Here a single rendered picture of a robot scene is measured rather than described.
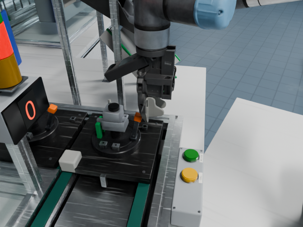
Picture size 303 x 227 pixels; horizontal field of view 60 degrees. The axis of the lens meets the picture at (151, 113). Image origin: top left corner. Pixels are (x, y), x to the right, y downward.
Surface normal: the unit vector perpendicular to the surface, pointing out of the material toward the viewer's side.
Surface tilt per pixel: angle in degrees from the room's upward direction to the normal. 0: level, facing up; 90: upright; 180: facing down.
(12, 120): 90
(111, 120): 90
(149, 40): 90
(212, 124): 0
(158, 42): 90
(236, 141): 0
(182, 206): 0
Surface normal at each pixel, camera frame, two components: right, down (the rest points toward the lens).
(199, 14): -0.50, 0.64
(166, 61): -0.18, 0.59
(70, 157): 0.00, -0.81
